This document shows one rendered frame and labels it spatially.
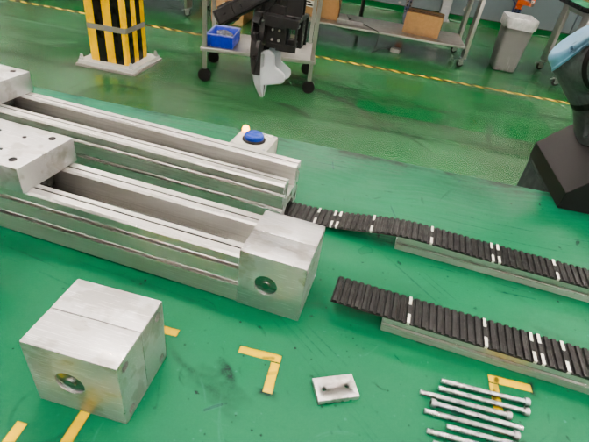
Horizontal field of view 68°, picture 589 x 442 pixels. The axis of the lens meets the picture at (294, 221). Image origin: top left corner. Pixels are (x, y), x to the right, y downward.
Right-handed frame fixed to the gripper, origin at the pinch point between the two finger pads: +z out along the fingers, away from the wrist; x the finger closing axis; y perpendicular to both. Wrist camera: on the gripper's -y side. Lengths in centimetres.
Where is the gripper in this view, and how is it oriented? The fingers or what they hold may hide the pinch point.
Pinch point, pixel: (259, 89)
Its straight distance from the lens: 86.2
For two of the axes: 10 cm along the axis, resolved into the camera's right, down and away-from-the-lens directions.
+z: -1.2, 8.0, 5.9
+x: 2.8, -5.4, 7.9
